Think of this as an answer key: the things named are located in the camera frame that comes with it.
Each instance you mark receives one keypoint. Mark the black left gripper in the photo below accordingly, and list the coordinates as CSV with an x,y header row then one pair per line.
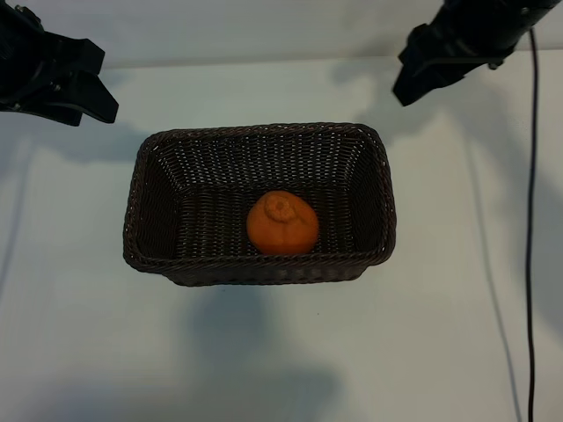
x,y
26,66

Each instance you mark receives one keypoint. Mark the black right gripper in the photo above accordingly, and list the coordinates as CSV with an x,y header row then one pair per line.
x,y
475,35

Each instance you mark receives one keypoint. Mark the dark brown woven basket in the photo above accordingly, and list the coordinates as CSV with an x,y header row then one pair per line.
x,y
211,220

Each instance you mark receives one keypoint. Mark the orange mandarin fruit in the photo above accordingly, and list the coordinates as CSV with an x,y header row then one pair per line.
x,y
281,233

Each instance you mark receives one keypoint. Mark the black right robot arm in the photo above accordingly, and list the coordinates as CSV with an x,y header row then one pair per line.
x,y
523,13

